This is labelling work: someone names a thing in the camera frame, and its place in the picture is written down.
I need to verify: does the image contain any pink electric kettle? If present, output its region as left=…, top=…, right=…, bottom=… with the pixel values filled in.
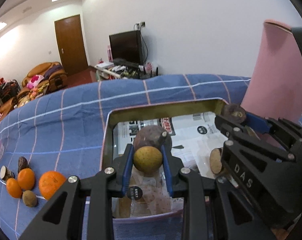
left=241, top=20, right=302, bottom=122

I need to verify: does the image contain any purple striped yam cylinder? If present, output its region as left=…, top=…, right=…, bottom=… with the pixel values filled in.
left=210, top=148, right=225, bottom=175

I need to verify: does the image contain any white-faced yam cylinder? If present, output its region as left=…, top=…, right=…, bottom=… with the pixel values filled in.
left=0, top=165, right=15, bottom=182

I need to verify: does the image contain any white tv stand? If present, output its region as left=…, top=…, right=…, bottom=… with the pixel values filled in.
left=94, top=62, right=161, bottom=81

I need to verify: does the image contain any black rack with items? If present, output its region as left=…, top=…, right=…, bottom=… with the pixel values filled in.
left=0, top=77, right=21, bottom=103

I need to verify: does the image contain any brown leather armchair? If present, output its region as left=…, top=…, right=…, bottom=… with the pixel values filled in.
left=22, top=62, right=67, bottom=92

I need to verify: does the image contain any blue plaid tablecloth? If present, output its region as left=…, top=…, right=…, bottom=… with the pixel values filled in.
left=0, top=74, right=251, bottom=239

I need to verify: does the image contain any brown wooden door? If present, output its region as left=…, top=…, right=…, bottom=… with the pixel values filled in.
left=54, top=15, right=88, bottom=76

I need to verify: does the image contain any pink tin box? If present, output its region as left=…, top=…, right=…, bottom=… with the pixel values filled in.
left=103, top=99, right=242, bottom=222

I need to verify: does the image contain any brown leather sofa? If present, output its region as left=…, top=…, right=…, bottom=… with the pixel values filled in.
left=0, top=96, right=17, bottom=122

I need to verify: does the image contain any dark cut yam back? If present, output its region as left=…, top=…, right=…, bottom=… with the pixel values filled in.
left=18, top=156, right=29, bottom=173

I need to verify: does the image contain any large orange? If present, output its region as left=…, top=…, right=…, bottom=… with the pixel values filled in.
left=39, top=171, right=66, bottom=200

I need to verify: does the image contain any tangerine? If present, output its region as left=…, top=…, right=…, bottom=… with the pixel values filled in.
left=17, top=168, right=35, bottom=190
left=6, top=178, right=23, bottom=198

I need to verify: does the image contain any black television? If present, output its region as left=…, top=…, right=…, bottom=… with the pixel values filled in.
left=109, top=30, right=143, bottom=64

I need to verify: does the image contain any cluttered coffee table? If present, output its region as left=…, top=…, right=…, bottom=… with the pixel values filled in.
left=16, top=83, right=49, bottom=108

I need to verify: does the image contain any small yellow-green kiwi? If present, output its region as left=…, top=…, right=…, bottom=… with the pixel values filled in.
left=133, top=146, right=163, bottom=174

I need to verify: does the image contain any brown-green kiwi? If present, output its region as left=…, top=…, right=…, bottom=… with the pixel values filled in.
left=22, top=190, right=37, bottom=207

